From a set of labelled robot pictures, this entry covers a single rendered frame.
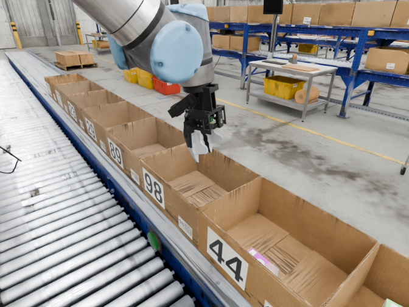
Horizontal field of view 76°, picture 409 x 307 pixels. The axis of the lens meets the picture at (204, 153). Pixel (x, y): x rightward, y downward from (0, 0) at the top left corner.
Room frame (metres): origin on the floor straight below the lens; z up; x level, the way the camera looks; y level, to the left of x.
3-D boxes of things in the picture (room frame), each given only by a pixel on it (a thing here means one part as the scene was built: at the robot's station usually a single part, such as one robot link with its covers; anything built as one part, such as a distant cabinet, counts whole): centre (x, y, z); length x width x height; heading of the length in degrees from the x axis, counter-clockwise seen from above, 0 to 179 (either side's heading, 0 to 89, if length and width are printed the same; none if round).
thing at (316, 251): (0.55, -0.21, 0.96); 0.39 x 0.29 x 0.17; 38
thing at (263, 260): (0.52, -0.16, 0.91); 0.10 x 0.06 x 0.05; 39
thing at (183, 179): (0.85, 0.03, 0.96); 0.39 x 0.29 x 0.17; 38
